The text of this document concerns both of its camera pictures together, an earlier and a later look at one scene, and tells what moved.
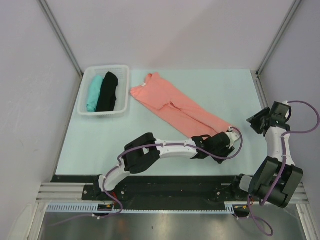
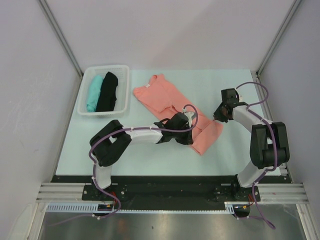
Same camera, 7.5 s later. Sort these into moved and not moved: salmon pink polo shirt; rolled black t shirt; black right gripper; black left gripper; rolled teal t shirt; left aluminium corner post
Moved: black right gripper; black left gripper
Not moved: left aluminium corner post; rolled teal t shirt; rolled black t shirt; salmon pink polo shirt
